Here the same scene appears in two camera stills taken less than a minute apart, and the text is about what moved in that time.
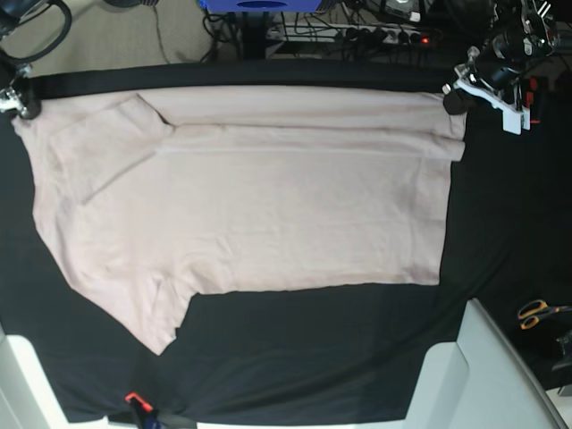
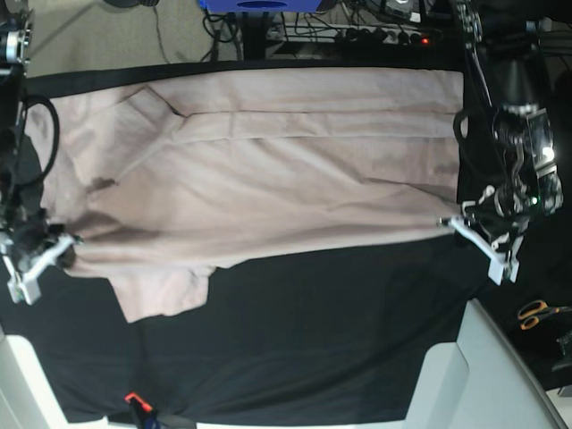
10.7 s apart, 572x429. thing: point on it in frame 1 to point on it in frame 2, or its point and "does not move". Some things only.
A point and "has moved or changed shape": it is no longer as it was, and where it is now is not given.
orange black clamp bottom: (149, 418) does not move
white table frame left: (29, 398) does not move
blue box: (260, 6) does not move
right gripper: (501, 63) to (508, 210)
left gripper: (10, 99) to (21, 239)
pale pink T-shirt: (147, 196) has moved or changed shape
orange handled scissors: (531, 313) does not move
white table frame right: (481, 381) does not move
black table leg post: (254, 35) does not move
